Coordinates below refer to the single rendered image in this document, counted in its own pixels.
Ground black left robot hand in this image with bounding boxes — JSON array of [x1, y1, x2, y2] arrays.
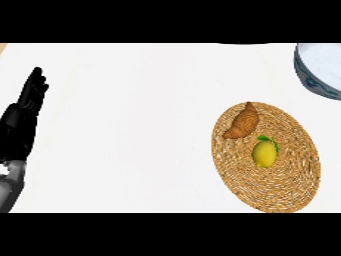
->
[[0, 66, 50, 165]]

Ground round woven straw placemat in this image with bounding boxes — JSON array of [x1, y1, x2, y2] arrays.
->
[[209, 101, 321, 214]]

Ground yellow lemon with green leaf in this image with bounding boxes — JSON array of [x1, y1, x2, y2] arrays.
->
[[251, 134, 280, 169]]

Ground white bowl with blue pattern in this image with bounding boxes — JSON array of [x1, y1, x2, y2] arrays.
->
[[292, 43, 341, 102]]

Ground brown croissant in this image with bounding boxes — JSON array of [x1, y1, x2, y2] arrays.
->
[[220, 101, 261, 140]]

